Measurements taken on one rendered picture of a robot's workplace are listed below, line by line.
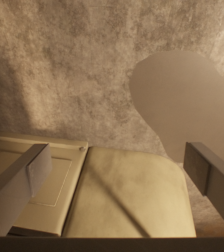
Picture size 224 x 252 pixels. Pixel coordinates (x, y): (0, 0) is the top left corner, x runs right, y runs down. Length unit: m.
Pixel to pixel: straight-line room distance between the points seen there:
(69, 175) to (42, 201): 0.20
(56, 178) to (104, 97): 0.55
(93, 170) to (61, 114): 0.40
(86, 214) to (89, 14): 0.93
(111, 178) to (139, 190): 0.18
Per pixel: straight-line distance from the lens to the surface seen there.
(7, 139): 1.46
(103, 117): 1.07
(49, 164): 0.17
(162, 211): 1.06
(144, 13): 0.84
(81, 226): 0.99
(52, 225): 1.02
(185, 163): 0.17
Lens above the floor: 0.83
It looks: 49 degrees down
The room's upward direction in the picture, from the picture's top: 168 degrees counter-clockwise
